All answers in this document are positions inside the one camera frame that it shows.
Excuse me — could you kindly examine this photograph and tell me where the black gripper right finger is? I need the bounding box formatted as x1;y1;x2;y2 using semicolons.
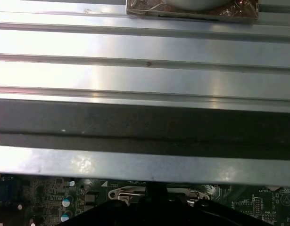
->
156;181;270;226

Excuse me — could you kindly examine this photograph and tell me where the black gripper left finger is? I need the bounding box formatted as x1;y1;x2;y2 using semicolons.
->
61;181;157;226

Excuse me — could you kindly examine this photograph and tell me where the CPU socket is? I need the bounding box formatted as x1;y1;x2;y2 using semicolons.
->
108;185;211;208

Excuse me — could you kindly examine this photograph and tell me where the silver-topped capacitor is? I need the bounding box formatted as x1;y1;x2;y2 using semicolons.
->
61;197;74;209
60;210;74;223

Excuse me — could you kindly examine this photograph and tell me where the black pin header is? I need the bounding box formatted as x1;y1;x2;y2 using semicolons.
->
253;197;263;215

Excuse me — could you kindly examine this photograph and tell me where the green motherboard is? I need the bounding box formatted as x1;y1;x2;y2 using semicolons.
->
0;173;290;226

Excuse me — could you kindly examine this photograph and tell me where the black open PC case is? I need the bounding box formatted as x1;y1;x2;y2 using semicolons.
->
0;98;290;188

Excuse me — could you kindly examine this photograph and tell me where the metal socket cover frame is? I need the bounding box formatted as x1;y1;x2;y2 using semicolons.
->
120;186;147;201

